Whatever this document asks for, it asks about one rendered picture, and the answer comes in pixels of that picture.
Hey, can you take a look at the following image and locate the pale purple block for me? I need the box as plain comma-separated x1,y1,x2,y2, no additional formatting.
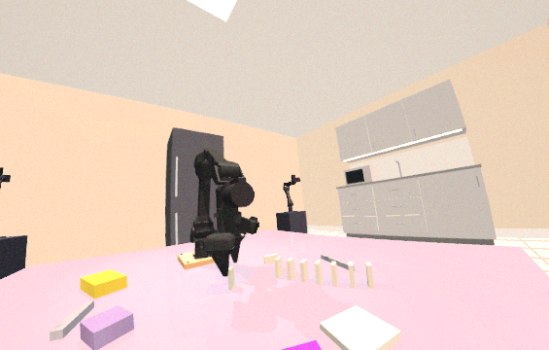
80,305,134,350

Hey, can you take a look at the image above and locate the purple flat rectangular block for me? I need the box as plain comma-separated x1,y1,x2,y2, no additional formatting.
282,340,322,350

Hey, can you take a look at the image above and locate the white rectangular bar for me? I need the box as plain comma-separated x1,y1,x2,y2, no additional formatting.
50,300,94,341

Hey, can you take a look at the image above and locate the beige domino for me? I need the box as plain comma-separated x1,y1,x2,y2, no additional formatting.
287,258,295,281
263,254,278,264
365,262,374,289
227,266,235,291
330,262,338,287
274,258,284,278
348,262,356,288
314,261,323,285
299,260,308,283

